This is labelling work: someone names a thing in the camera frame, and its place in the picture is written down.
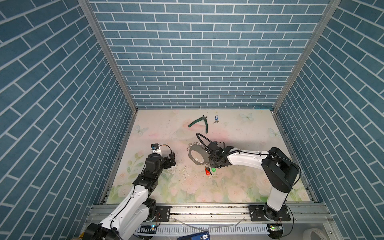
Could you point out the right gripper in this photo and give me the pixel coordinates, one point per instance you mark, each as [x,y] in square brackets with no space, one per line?
[211,164]

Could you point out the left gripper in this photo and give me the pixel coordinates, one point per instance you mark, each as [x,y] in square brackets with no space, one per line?
[172,159]

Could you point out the red tagged key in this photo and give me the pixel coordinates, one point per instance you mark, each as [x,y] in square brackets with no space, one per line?
[207,170]

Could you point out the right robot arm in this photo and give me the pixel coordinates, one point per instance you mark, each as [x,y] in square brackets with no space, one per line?
[279,169]

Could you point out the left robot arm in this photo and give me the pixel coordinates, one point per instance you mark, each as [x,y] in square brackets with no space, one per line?
[137,207]

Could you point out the blue tagged key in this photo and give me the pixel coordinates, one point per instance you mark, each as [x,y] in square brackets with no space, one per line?
[216,119]

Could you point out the blue device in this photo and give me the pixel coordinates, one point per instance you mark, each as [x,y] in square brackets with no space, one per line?
[197,236]

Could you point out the white tape roll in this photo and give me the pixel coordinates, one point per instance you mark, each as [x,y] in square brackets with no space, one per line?
[314,234]

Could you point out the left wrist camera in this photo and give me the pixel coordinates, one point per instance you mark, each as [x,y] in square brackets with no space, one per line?
[155,149]

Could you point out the green handled pliers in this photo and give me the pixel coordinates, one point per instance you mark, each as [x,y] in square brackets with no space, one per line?
[204,119]

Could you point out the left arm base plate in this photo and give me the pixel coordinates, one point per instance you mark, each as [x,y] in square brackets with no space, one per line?
[159,213]

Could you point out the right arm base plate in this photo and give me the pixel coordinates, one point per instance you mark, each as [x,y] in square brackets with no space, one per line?
[259,213]

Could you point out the white cable duct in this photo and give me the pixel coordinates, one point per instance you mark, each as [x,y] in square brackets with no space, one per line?
[181,230]

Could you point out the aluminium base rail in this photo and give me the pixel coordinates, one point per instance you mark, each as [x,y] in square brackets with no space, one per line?
[302,212]

